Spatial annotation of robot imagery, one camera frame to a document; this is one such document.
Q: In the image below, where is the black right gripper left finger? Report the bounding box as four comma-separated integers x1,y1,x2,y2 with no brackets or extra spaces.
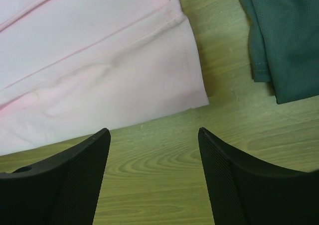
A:
0,128,111,225

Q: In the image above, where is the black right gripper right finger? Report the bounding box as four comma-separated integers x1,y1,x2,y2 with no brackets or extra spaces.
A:
198,128,319,225

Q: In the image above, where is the pink t-shirt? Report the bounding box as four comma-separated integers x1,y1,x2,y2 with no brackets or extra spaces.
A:
0,0,209,155

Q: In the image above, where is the folded dark grey t-shirt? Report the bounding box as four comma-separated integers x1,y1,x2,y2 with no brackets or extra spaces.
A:
240,0,319,104

